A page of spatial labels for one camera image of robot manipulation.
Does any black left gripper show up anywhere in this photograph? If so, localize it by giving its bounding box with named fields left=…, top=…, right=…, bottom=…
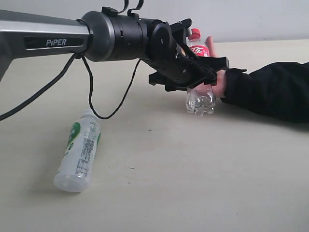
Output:
left=147, top=21, right=229, bottom=92

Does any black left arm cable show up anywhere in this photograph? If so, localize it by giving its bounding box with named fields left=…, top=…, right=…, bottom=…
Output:
left=0, top=53, right=142, bottom=121

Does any white green-label bottle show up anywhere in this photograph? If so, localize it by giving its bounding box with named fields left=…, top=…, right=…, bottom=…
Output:
left=54, top=109, right=101, bottom=193

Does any clear red-label cola bottle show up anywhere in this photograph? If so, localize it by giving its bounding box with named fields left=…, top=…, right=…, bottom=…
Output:
left=185, top=28, right=216, bottom=116

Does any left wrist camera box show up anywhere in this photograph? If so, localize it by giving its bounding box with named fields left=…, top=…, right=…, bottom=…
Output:
left=170, top=18, right=192, bottom=45

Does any black sleeved forearm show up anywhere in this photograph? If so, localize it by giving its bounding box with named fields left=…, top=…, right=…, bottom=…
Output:
left=221, top=62, right=309, bottom=123

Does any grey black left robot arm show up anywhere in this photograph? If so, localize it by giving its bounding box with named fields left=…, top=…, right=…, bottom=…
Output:
left=0, top=7, right=229, bottom=91

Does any person's open bare hand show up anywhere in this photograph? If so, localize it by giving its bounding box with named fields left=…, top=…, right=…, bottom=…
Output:
left=205, top=36, right=226, bottom=98

